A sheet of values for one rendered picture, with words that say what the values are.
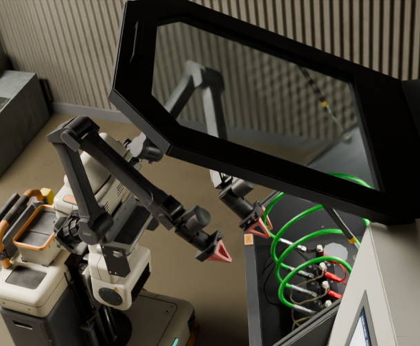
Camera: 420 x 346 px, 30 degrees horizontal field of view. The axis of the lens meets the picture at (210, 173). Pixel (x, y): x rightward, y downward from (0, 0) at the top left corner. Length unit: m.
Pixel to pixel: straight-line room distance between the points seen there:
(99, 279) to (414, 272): 1.46
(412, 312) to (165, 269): 2.45
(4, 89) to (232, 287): 2.09
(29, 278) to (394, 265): 1.65
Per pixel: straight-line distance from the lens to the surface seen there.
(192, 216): 2.36
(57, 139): 2.47
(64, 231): 2.73
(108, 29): 4.88
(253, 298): 2.72
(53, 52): 5.22
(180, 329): 3.58
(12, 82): 5.28
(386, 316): 1.91
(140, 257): 3.14
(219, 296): 4.01
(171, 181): 4.70
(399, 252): 2.02
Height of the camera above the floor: 3.01
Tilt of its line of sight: 40 degrees down
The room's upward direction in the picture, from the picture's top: 9 degrees counter-clockwise
